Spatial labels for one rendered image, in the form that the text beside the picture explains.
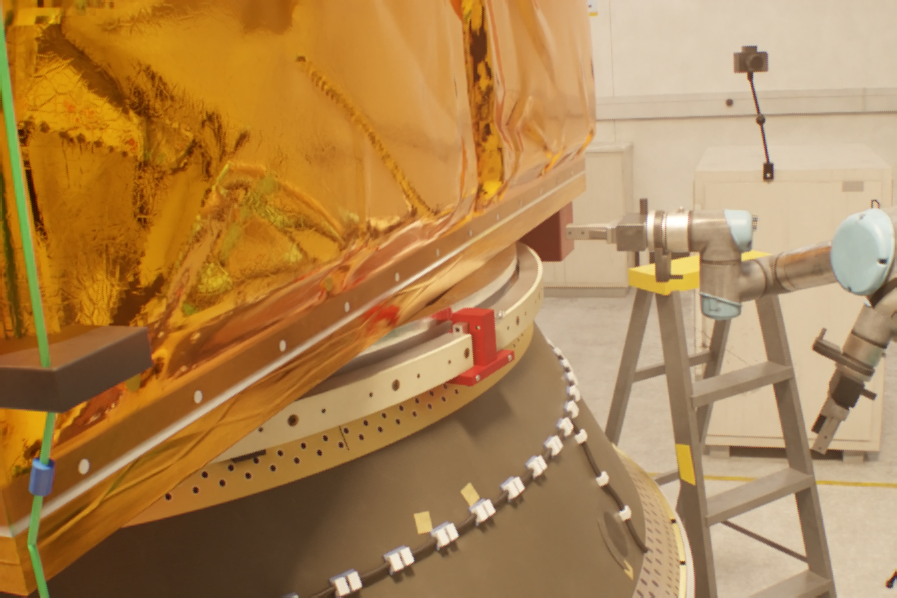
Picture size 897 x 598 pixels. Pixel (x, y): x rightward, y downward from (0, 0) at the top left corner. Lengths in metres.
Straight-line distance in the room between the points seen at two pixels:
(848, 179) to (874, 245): 3.35
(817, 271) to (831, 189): 3.03
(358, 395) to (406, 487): 0.16
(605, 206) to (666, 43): 1.55
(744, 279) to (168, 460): 1.17
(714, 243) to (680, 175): 7.06
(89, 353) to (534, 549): 0.89
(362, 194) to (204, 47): 0.31
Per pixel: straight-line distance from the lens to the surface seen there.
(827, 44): 8.68
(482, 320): 1.32
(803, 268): 1.72
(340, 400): 1.16
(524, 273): 1.68
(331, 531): 1.19
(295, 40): 0.93
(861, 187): 4.73
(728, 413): 5.00
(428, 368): 1.25
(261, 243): 0.87
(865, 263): 1.40
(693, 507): 2.56
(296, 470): 1.18
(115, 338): 0.67
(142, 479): 0.82
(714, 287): 1.72
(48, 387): 0.63
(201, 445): 0.88
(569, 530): 1.49
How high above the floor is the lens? 2.08
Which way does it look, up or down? 15 degrees down
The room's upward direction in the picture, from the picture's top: 4 degrees counter-clockwise
